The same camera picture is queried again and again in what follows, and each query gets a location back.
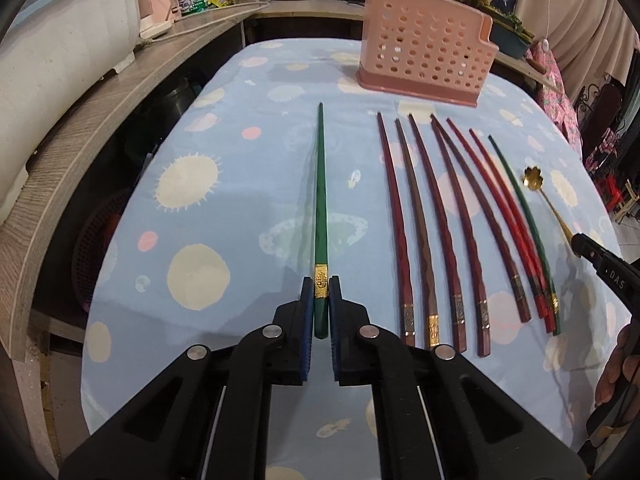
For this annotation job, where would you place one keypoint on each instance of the white dish rack box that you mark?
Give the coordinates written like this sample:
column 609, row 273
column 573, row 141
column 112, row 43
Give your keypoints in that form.
column 54, row 51

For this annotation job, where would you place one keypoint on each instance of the pink perforated utensil holder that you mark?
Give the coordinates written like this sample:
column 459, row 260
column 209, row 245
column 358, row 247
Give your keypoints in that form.
column 431, row 49

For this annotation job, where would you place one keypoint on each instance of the beige hanging cloth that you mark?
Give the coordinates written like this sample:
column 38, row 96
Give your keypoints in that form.
column 589, row 39

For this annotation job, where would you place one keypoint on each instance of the dark maroon long chopstick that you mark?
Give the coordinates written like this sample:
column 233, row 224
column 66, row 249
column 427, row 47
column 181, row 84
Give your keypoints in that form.
column 503, row 248

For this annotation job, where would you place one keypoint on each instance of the bright red chopstick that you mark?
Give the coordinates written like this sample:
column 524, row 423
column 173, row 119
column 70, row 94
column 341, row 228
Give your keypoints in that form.
column 507, row 192
column 493, row 183

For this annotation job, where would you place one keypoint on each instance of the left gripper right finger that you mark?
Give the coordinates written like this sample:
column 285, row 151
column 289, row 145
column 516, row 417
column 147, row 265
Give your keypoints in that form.
column 437, row 416

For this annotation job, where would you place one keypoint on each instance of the dark red chopstick silver band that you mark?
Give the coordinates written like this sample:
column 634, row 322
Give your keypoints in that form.
column 457, row 315

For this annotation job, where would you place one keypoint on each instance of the gold flower spoon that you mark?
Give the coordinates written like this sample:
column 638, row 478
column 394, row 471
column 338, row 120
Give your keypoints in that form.
column 533, row 179

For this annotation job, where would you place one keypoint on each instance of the pink floral garment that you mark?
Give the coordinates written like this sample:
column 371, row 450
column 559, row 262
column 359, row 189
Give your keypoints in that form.
column 555, row 103

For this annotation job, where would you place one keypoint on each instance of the brown chopstick gold band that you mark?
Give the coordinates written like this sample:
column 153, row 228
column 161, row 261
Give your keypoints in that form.
column 429, row 297

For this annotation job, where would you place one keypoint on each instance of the green chopstick gold band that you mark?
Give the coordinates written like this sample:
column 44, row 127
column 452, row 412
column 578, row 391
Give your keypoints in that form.
column 321, row 247

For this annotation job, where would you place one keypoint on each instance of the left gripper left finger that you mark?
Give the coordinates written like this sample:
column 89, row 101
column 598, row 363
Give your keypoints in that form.
column 206, row 415

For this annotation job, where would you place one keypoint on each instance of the stacked yellow blue bowls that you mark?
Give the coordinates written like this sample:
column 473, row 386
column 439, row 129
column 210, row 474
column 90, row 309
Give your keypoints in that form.
column 508, row 32

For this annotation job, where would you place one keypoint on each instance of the grey kitchen counter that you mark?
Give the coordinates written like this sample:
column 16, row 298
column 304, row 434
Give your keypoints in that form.
column 352, row 11

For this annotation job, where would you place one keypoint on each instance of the right hand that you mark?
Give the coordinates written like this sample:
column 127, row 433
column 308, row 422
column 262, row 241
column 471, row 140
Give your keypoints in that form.
column 619, row 365

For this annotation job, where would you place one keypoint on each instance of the wooden side counter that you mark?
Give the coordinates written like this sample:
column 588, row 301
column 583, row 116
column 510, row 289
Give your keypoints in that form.
column 69, row 151

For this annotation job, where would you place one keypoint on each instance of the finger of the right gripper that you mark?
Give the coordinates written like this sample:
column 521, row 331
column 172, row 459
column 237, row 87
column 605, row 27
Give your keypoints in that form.
column 621, row 277

